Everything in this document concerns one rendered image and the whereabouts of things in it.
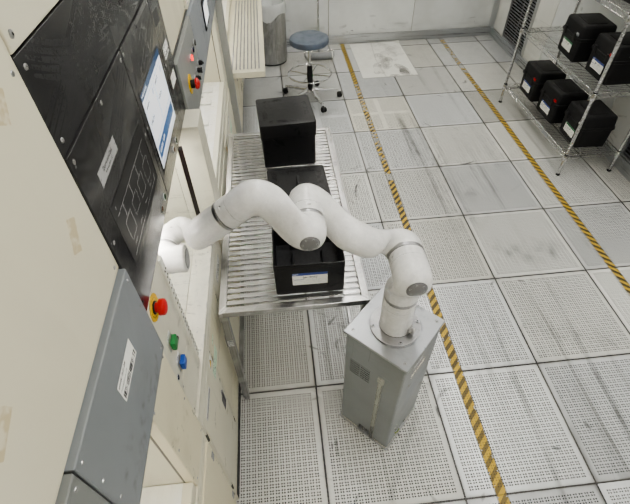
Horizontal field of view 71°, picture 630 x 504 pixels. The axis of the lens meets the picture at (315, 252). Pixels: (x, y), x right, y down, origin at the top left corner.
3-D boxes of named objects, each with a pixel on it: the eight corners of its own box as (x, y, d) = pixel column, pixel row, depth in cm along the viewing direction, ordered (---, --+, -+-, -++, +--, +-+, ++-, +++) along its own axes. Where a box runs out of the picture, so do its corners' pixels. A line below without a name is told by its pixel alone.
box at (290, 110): (317, 163, 241) (316, 121, 222) (264, 169, 238) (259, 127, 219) (308, 134, 260) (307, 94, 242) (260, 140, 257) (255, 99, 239)
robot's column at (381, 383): (416, 406, 225) (446, 320, 169) (386, 451, 210) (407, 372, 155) (370, 375, 237) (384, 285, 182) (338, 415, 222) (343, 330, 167)
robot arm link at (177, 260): (141, 240, 132) (136, 263, 125) (186, 236, 132) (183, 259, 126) (149, 258, 138) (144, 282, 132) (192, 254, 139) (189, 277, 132)
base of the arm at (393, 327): (429, 322, 169) (438, 291, 156) (403, 356, 159) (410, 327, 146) (387, 297, 177) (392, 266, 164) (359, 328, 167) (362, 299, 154)
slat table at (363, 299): (359, 388, 232) (370, 299, 177) (244, 400, 229) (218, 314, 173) (328, 220, 321) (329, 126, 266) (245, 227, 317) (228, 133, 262)
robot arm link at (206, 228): (215, 178, 126) (148, 231, 138) (213, 217, 115) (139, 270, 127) (238, 196, 132) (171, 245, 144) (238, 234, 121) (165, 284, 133)
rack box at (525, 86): (515, 87, 415) (524, 59, 396) (545, 85, 416) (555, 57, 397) (528, 103, 395) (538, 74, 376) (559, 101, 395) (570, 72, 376)
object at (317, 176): (334, 217, 210) (334, 196, 201) (271, 224, 208) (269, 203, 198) (324, 179, 230) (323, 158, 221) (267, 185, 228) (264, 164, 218)
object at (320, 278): (276, 295, 179) (272, 267, 167) (274, 246, 198) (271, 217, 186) (344, 289, 180) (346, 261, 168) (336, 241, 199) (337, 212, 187)
